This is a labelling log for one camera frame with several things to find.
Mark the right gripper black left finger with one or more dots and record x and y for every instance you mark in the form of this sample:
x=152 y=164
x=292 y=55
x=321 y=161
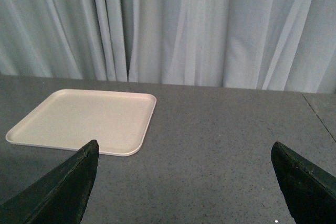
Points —
x=60 y=196

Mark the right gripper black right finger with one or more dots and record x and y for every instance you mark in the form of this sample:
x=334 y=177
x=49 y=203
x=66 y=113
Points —
x=309 y=191

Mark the beige square tray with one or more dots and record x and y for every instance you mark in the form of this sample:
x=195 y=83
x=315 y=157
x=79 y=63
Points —
x=70 y=118

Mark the white pleated curtain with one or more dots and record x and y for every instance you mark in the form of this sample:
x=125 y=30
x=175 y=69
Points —
x=286 y=45

